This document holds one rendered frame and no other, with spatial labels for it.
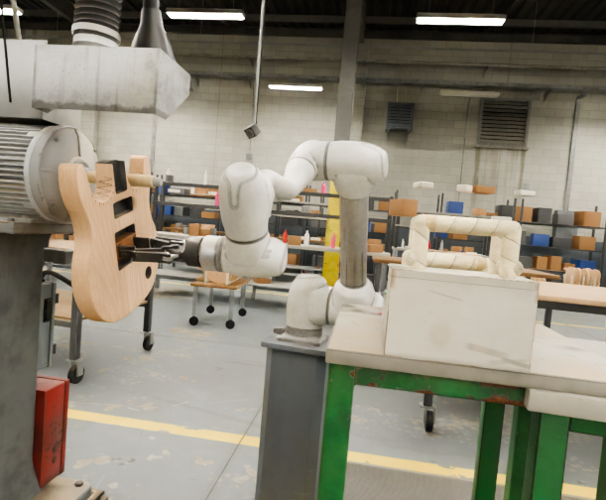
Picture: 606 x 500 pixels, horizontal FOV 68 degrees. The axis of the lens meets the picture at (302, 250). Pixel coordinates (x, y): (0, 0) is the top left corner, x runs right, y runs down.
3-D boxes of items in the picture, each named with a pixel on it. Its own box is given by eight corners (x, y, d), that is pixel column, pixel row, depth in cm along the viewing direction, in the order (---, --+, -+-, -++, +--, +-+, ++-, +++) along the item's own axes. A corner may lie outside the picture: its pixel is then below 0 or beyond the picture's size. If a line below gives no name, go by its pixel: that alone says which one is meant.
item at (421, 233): (410, 269, 88) (415, 221, 87) (408, 268, 91) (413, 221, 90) (426, 271, 87) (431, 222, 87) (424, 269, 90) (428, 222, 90)
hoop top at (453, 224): (414, 229, 87) (415, 212, 87) (412, 229, 90) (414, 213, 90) (523, 238, 84) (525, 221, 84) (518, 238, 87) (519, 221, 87)
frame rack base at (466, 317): (383, 356, 88) (392, 268, 87) (381, 337, 103) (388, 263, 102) (531, 374, 84) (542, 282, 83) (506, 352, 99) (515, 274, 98)
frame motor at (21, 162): (-104, 211, 112) (-100, 106, 111) (-14, 215, 139) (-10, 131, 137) (45, 225, 106) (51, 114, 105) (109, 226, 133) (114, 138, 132)
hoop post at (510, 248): (500, 278, 85) (506, 228, 85) (496, 276, 88) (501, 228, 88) (518, 280, 85) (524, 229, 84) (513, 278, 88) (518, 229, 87)
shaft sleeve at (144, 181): (90, 168, 118) (94, 179, 120) (84, 174, 116) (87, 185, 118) (155, 173, 116) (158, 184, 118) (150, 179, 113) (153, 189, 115)
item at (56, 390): (-34, 478, 138) (-29, 361, 137) (-1, 457, 151) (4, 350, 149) (40, 491, 135) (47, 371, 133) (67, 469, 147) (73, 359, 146)
